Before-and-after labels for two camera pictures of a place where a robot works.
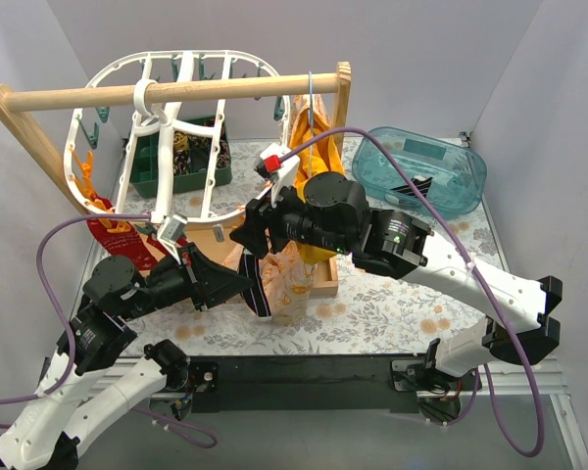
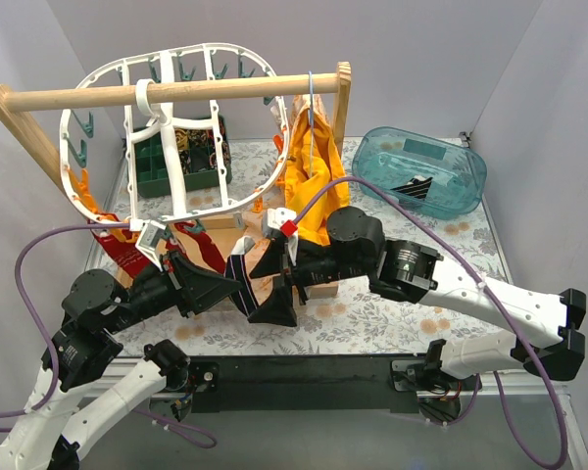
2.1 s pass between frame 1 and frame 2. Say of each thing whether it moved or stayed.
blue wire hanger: stayed
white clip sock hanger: moved
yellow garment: stayed
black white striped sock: stayed
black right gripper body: moved
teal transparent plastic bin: stayed
